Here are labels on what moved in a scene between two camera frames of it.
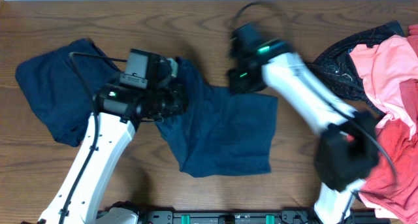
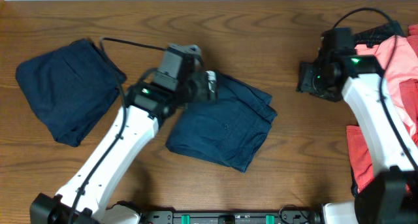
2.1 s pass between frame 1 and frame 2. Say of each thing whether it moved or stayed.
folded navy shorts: stayed
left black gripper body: moved
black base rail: stayed
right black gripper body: moved
